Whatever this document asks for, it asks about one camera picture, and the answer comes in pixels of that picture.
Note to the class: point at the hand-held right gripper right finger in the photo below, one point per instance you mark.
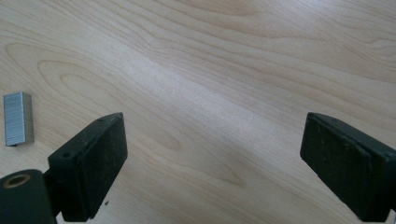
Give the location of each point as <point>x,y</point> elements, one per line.
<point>345,168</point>

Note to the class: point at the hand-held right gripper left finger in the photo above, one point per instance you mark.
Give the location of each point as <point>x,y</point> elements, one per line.
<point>93,168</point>

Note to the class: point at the silver staple strip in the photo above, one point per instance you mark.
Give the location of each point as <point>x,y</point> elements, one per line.
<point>18,119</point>

